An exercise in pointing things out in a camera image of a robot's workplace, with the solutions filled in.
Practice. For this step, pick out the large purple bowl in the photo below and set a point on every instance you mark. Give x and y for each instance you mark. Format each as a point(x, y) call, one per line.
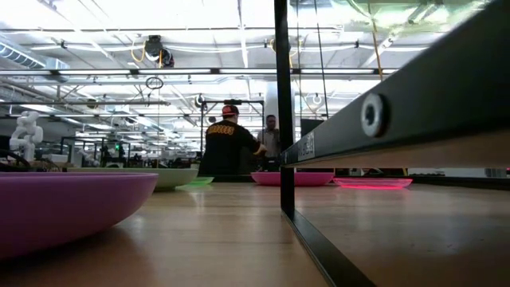
point(60, 207)

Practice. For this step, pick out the person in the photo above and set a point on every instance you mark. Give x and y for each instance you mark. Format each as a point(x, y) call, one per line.
point(271, 139)
point(227, 147)

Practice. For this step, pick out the black metal table frame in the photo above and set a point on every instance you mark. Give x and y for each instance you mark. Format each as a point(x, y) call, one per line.
point(458, 181)

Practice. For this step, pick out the white robot figure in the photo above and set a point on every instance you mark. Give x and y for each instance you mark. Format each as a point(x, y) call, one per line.
point(26, 135)

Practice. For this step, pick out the translucent red plate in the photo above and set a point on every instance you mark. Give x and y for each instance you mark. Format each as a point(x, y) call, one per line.
point(374, 183)

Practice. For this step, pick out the black background monitor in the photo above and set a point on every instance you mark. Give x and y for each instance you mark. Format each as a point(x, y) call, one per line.
point(311, 125)

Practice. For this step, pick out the black rack frame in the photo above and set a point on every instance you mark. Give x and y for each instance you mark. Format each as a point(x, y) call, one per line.
point(438, 79)

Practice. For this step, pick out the silver shelf bolt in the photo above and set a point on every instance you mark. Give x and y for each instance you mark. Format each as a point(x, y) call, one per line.
point(366, 115)

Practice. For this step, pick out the white shelf label sticker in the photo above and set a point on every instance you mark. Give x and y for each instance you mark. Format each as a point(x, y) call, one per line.
point(307, 146)

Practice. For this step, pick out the pink plate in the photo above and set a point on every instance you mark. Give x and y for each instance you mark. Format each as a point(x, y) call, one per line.
point(311, 179)

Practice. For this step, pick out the translucent green plate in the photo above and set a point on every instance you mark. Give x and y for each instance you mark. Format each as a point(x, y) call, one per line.
point(201, 182)

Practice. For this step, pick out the teal plate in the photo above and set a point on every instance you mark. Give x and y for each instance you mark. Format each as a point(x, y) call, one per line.
point(171, 178)

